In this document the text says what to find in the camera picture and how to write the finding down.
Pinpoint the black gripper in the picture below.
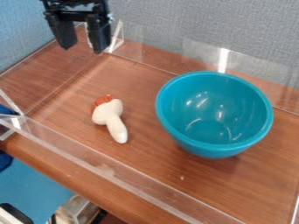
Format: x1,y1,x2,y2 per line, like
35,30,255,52
40,0,114,53

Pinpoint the white brown-capped toy mushroom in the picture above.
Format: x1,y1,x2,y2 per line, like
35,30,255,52
91,94,129,144

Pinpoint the blue plastic bowl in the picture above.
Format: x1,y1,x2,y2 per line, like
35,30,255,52
155,71,274,158

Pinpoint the clear acrylic front barrier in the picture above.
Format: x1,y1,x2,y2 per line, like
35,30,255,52
0,89,243,224

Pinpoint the clear acrylic back panel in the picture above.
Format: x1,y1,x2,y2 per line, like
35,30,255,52
115,24,299,115

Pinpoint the blue cloth at left edge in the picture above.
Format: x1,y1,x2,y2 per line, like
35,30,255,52
0,104,19,173

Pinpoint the black white device below table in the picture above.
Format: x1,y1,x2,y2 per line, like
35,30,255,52
0,203,34,224

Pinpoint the clear acrylic corner bracket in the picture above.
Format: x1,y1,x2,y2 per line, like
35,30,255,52
84,21,125,53

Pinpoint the metal table frame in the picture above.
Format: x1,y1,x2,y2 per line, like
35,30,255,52
46,195,101,224

